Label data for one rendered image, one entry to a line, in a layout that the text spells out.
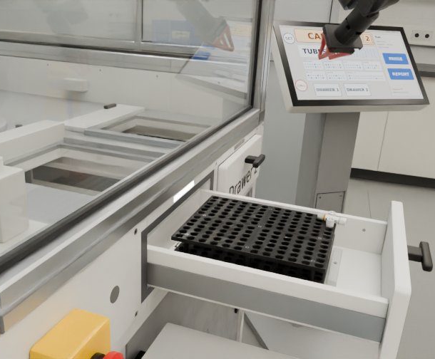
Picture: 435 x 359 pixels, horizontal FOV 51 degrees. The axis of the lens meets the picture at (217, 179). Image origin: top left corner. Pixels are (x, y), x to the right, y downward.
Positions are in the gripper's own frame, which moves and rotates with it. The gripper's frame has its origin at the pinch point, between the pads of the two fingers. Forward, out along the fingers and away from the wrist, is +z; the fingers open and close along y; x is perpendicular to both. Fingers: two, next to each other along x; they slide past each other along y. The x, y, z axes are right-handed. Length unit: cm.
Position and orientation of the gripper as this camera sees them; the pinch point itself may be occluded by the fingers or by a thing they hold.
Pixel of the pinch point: (325, 55)
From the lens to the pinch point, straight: 133.2
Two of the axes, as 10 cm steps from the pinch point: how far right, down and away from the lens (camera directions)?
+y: -9.3, 0.7, -3.6
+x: 1.7, 9.4, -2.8
